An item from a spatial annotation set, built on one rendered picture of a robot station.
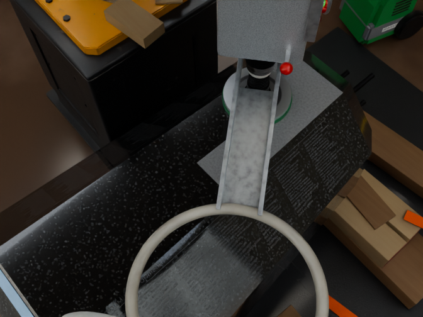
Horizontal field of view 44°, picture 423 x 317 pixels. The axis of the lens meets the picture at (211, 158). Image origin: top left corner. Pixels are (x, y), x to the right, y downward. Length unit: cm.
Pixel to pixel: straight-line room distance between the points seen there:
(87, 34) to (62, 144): 84
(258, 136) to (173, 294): 50
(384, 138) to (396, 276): 65
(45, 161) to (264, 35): 158
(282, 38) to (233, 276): 70
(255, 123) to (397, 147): 119
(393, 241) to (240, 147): 96
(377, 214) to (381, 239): 10
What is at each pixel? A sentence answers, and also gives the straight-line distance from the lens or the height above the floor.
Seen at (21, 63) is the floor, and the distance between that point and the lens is 301.
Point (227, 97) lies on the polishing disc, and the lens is 164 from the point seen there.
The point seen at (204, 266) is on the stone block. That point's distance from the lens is 152.
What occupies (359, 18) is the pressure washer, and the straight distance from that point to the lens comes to 291.
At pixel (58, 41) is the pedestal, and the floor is 74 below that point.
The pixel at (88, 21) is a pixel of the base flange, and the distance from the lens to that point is 200.
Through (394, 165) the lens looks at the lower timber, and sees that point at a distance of 250.
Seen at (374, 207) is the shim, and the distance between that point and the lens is 224.
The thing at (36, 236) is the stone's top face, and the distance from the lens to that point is 155.
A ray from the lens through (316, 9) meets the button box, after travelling 122.
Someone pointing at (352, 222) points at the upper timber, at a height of 21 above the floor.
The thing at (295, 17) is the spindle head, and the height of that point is 129.
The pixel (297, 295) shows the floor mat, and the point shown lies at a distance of 227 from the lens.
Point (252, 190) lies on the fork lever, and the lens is 143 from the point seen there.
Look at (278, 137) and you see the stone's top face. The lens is 161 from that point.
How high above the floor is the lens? 219
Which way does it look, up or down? 61 degrees down
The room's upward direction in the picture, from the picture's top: 2 degrees counter-clockwise
